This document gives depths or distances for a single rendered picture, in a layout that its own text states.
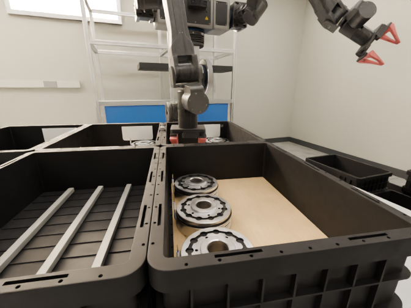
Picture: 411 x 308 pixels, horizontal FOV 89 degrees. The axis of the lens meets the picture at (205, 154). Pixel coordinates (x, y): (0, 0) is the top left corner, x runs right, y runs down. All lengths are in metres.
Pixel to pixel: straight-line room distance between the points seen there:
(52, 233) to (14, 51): 3.36
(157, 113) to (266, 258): 2.51
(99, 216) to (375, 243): 0.44
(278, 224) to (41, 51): 3.50
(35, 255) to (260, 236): 0.36
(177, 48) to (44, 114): 3.18
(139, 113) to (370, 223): 2.47
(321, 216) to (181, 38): 0.51
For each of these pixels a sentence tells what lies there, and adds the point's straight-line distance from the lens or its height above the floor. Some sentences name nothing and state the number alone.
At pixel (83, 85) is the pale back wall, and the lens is 3.53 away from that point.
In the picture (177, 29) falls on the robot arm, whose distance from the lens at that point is 0.62.
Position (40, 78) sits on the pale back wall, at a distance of 3.64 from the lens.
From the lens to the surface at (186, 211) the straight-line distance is 0.39.
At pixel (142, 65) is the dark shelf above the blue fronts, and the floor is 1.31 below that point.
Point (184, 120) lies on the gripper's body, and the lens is 0.61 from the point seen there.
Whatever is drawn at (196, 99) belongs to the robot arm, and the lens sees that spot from 0.53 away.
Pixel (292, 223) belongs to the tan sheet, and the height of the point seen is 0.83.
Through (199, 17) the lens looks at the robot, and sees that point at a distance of 1.29.
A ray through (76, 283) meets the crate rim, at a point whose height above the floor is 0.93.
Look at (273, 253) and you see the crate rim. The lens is 0.22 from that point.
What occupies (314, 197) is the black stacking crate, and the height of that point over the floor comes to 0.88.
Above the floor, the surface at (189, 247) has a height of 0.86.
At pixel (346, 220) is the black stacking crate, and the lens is 0.40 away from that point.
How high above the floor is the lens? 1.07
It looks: 17 degrees down
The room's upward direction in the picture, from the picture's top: straight up
